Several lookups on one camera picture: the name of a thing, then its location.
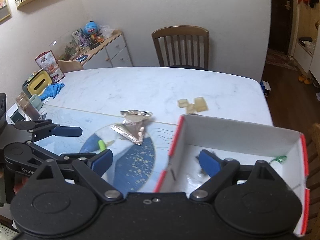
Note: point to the beige tape roll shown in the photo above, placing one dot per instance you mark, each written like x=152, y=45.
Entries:
x=183, y=103
x=190, y=109
x=200, y=104

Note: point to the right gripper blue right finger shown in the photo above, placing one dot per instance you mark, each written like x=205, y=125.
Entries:
x=221, y=174

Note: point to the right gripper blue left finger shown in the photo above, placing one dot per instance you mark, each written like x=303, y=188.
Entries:
x=90, y=172

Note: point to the yellow tissue box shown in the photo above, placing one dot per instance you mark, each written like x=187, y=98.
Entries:
x=36, y=83

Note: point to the red and white cardboard box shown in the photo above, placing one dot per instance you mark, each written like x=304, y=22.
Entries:
x=243, y=141

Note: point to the green white sachet with tassel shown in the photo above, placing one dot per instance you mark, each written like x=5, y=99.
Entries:
x=279, y=160

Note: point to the white wall cabinets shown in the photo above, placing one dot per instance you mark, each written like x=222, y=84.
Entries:
x=304, y=43

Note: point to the pale green cup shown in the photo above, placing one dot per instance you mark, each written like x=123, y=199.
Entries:
x=36, y=102

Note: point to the wooden chair beside box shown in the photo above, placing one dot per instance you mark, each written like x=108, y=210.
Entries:
x=312, y=183

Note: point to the person left hand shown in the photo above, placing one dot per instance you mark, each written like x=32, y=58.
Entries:
x=20, y=183

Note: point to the blue cloth glove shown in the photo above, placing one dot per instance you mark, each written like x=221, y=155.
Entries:
x=51, y=91

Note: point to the wooden chair at far side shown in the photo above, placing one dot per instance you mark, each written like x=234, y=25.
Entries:
x=182, y=46

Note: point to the blue globe toy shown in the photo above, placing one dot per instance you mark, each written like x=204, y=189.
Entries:
x=90, y=28

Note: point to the blue patterned table mat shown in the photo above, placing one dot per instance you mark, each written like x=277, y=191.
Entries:
x=135, y=168

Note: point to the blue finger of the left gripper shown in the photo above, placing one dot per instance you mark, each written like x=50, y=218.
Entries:
x=72, y=156
x=67, y=131

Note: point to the white sideboard cabinet wooden top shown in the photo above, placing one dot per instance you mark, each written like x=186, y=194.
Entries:
x=113, y=52

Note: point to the glass jar with brown contents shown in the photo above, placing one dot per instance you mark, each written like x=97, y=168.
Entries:
x=26, y=106

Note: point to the silver foil pouch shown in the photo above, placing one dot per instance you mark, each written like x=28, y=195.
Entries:
x=132, y=127

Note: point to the red snack bag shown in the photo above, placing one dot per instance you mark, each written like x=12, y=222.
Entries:
x=48, y=62

